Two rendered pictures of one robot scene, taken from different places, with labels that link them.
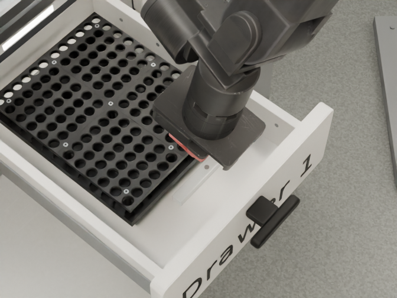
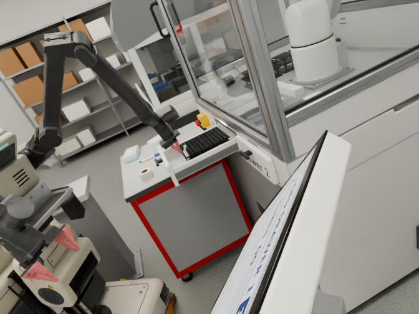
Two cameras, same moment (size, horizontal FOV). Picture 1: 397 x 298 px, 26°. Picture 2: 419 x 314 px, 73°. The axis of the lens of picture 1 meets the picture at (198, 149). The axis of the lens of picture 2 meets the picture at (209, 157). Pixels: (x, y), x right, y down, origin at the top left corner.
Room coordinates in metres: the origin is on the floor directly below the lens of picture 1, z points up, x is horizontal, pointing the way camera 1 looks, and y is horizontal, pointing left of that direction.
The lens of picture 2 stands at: (1.40, -0.85, 1.44)
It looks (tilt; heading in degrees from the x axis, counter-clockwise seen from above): 27 degrees down; 131
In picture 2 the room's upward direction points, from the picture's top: 23 degrees counter-clockwise
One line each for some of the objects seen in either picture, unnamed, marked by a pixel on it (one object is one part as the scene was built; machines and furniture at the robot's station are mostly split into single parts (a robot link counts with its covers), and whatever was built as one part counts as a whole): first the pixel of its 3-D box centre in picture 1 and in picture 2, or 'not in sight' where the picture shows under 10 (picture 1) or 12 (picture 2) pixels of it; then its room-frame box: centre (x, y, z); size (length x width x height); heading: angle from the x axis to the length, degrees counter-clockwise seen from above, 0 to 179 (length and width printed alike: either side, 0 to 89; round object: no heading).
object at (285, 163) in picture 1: (245, 214); (166, 164); (0.44, -0.05, 0.87); 0.29 x 0.02 x 0.11; 140
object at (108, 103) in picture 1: (113, 119); (204, 146); (0.57, 0.10, 0.87); 0.22 x 0.18 x 0.06; 50
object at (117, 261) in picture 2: not in sight; (96, 236); (-0.39, -0.20, 0.38); 0.30 x 0.30 x 0.76; 50
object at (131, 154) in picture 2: not in sight; (131, 154); (-0.14, 0.20, 0.78); 0.15 x 0.10 x 0.04; 126
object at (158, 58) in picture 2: not in sight; (185, 49); (-0.44, 1.56, 1.13); 1.78 x 1.14 x 0.45; 140
